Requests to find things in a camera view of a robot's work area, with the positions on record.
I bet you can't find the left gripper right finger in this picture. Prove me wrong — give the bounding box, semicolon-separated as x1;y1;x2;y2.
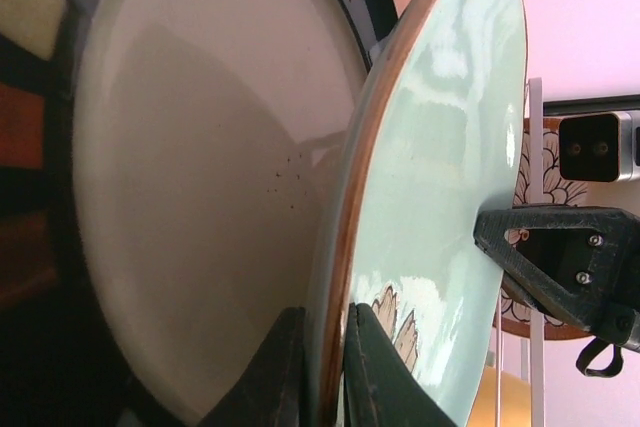
343;303;454;427

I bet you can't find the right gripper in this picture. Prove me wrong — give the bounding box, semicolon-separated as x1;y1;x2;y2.
474;204;639;352

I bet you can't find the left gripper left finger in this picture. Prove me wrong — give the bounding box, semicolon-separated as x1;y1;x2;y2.
199;307;305;427

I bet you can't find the floral patterned plate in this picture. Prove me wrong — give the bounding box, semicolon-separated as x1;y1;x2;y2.
501;117;589;341

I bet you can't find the white wire dish rack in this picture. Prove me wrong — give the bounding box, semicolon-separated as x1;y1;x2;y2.
489;76;551;427

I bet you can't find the yellow ceramic mug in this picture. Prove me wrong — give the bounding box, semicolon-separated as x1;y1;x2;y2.
467;366;531;427

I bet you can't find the light blue plate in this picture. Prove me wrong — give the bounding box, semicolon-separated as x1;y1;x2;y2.
304;0;527;426

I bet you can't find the grey bowl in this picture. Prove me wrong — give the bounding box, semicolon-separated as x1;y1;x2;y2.
0;0;396;427

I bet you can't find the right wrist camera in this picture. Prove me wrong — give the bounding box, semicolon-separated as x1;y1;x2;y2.
558;110;639;183

